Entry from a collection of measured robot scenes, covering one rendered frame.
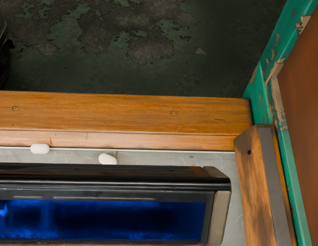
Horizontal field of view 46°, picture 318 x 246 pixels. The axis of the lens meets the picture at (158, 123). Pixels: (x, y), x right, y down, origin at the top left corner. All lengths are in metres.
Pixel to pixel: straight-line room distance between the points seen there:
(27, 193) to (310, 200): 0.41
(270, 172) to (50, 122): 0.42
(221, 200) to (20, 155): 0.51
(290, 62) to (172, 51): 1.25
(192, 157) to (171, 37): 1.25
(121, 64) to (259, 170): 1.27
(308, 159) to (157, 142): 0.29
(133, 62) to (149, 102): 1.06
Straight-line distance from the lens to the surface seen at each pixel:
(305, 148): 0.61
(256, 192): 0.64
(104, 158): 0.72
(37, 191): 0.33
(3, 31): 1.67
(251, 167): 0.66
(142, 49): 1.87
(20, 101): 0.80
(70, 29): 1.98
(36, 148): 0.75
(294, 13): 0.65
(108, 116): 0.75
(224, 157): 0.76
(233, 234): 0.71
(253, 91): 0.81
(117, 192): 0.32
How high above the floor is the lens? 1.41
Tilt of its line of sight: 60 degrees down
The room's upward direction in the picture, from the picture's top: 8 degrees clockwise
